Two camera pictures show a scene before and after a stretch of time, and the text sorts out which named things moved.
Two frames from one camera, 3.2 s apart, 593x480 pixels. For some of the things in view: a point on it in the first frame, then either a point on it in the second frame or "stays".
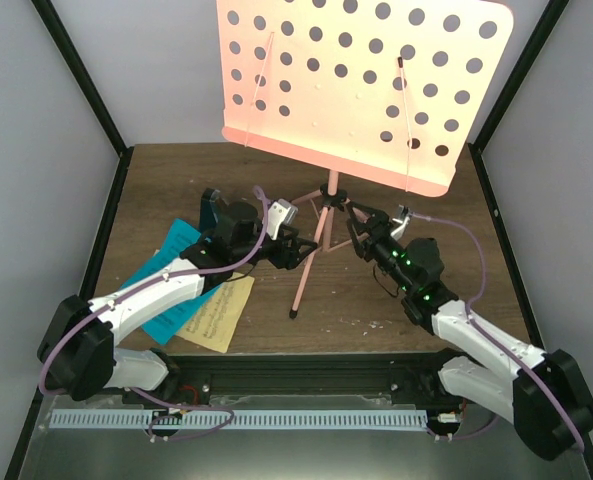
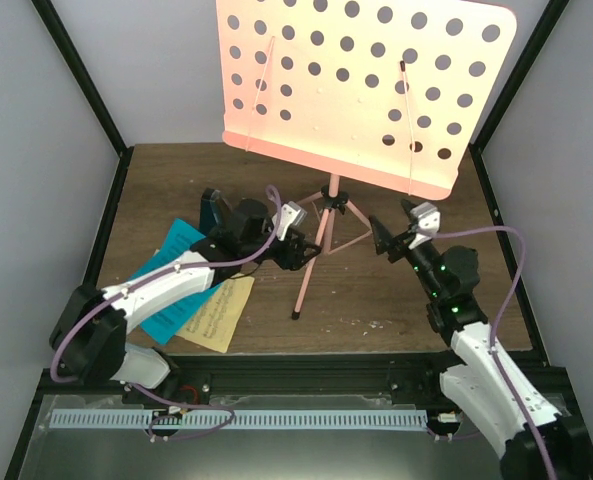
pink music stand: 389,90 stays
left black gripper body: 278,259 stays
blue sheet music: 179,237 stays
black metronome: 208,218 stays
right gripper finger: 377,216 → 407,205
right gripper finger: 360,245 → 383,240
